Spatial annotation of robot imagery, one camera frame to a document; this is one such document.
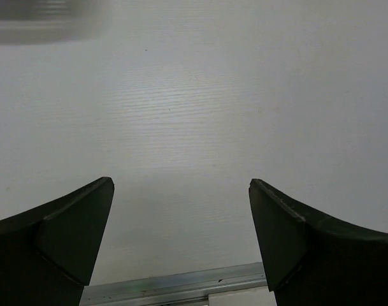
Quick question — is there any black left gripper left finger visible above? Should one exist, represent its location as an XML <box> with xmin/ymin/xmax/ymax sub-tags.
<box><xmin>0</xmin><ymin>177</ymin><xmax>114</xmax><ymax>305</ymax></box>

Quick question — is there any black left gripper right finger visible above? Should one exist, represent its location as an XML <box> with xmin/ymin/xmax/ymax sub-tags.
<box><xmin>248</xmin><ymin>179</ymin><xmax>388</xmax><ymax>305</ymax></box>

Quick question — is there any aluminium table edge rail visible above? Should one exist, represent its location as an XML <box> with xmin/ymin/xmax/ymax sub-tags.
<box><xmin>80</xmin><ymin>263</ymin><xmax>267</xmax><ymax>305</ymax></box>

